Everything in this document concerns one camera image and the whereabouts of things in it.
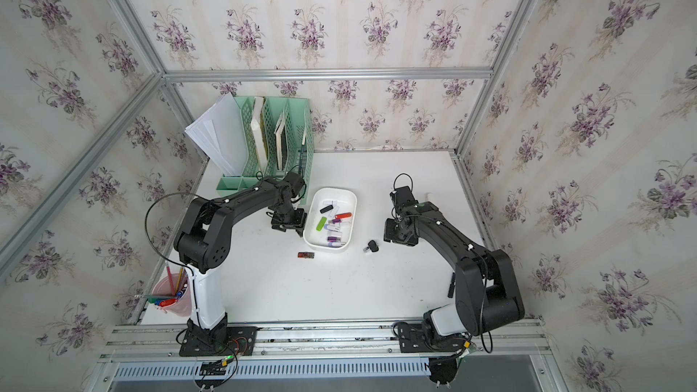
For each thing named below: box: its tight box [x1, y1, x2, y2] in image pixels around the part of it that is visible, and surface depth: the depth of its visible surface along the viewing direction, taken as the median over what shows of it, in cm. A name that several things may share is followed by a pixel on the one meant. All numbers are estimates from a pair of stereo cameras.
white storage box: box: [303, 186, 358, 253], surface depth 100 cm
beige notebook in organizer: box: [274, 112, 287, 171], surface depth 103 cm
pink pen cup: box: [152, 272, 192, 318], surface depth 76 cm
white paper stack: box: [184, 92, 248, 177], surface depth 99 cm
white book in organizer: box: [250, 96, 269, 174], surface depth 100 cm
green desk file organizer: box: [215, 96, 315, 206], surface depth 106 cm
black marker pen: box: [447, 272, 457, 299], surface depth 84 cm
